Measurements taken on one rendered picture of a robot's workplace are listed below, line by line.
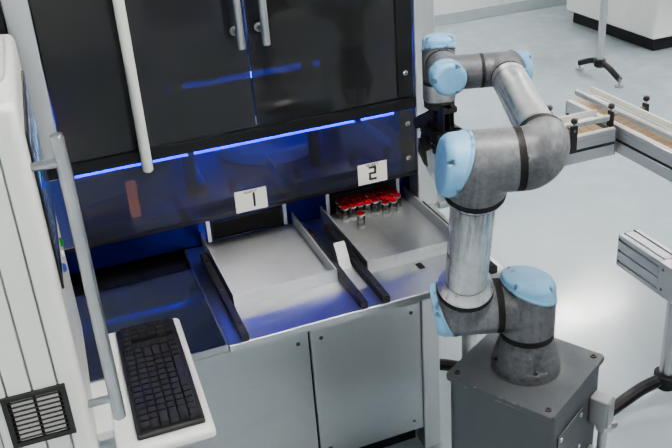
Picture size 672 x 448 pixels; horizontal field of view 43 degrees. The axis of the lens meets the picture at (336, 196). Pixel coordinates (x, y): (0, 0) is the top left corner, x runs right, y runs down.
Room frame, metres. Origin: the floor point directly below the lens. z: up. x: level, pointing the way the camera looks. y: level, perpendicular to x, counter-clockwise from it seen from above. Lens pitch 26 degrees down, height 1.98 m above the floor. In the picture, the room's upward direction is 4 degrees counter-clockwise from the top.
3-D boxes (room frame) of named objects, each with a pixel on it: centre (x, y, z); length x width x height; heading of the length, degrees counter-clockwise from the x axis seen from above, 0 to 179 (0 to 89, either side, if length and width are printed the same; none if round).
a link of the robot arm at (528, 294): (1.53, -0.38, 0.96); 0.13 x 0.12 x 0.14; 90
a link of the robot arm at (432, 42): (1.87, -0.25, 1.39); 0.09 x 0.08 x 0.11; 0
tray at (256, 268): (1.91, 0.19, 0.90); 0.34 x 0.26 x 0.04; 19
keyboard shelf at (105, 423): (1.55, 0.48, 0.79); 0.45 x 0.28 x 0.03; 17
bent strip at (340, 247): (1.82, -0.02, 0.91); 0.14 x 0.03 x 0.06; 20
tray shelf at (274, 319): (1.89, 0.01, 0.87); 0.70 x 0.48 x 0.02; 109
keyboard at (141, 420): (1.57, 0.43, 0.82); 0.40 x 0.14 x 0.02; 17
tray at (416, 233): (2.02, -0.13, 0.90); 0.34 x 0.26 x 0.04; 19
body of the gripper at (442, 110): (1.87, -0.26, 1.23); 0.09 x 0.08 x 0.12; 20
